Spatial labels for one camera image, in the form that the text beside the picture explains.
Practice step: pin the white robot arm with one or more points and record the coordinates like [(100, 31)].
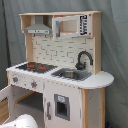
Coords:
[(23, 121)]

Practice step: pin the wooden toy kitchen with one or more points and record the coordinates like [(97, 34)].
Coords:
[(62, 53)]

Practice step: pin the grey metal sink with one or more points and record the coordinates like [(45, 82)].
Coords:
[(72, 74)]

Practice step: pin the black toy faucet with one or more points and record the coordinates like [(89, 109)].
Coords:
[(81, 65)]

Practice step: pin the black stovetop red burners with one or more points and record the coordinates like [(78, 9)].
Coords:
[(36, 67)]

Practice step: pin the right stove knob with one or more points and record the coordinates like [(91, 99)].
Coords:
[(33, 84)]

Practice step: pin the stove knob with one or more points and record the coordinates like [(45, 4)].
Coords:
[(33, 84), (15, 79)]

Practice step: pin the white lower cabinet door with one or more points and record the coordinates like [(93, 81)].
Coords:
[(62, 106)]

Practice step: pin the white microwave cabinet door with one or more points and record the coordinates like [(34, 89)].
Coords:
[(71, 26)]

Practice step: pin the grey range hood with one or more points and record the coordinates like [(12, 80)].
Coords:
[(39, 27)]

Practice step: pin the left stove knob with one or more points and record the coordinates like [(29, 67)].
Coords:
[(15, 79)]

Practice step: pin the white oven door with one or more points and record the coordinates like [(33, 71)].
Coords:
[(6, 105)]

